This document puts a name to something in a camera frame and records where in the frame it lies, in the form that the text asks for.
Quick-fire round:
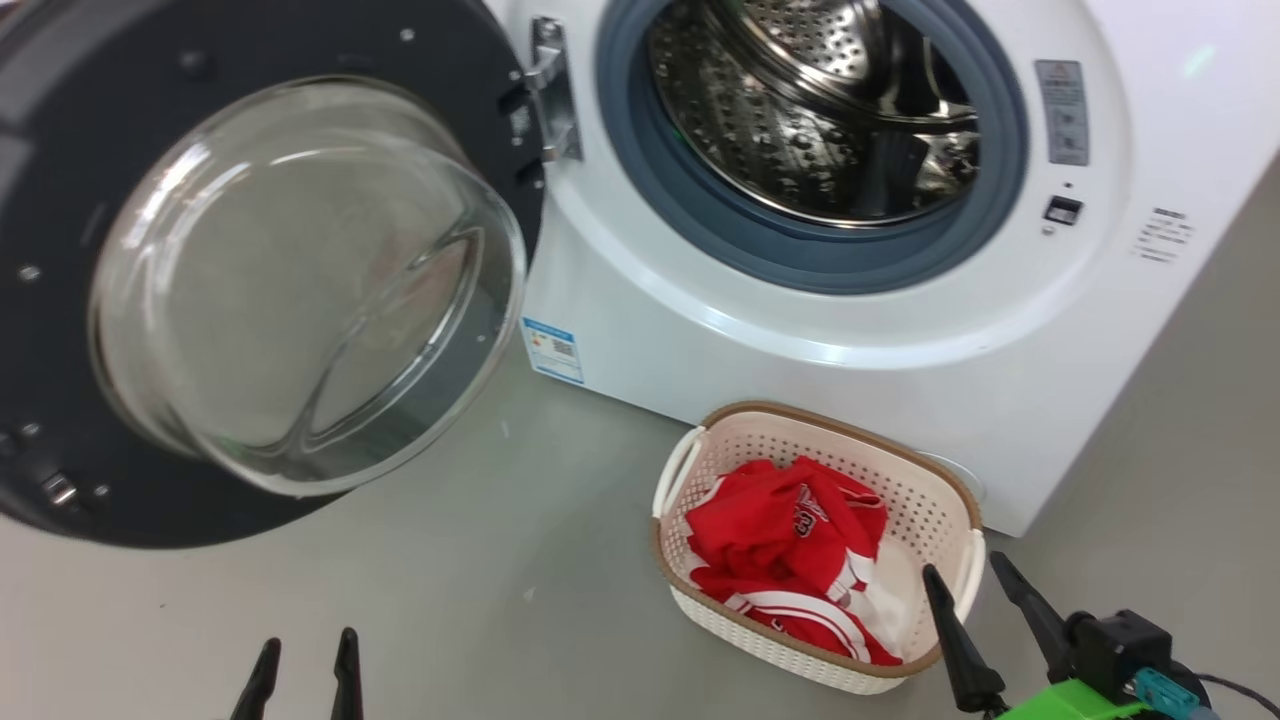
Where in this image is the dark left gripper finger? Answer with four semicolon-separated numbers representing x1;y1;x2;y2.
331;627;364;720
229;637;283;720

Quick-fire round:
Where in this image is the stainless steel washer drum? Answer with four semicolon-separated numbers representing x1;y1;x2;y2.
648;0;983;229

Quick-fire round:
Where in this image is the white front-load washing machine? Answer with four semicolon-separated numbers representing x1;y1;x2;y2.
485;0;1280;538

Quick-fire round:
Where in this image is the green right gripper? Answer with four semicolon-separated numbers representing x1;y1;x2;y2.
921;551;1152;720

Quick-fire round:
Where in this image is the blue energy label sticker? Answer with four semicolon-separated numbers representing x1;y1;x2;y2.
521;317;586;386

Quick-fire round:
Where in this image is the black round glass washer door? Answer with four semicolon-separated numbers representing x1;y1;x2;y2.
0;0;549;549

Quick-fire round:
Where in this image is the cream perforated laundry basket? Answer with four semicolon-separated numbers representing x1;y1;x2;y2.
650;401;987;696

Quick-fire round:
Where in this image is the black cable with teal plug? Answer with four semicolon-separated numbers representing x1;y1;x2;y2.
1135;668;1280;720

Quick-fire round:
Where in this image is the grey warning label sticker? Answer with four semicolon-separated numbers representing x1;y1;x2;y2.
1034;59;1091;167

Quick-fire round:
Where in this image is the round drain filter cover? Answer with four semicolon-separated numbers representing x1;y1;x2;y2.
915;450;988;504

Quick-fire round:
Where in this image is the red white basketball jersey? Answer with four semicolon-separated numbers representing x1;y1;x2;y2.
685;457;906;666

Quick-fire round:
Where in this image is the metal door hinge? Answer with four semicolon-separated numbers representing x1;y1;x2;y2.
525;17;584;164

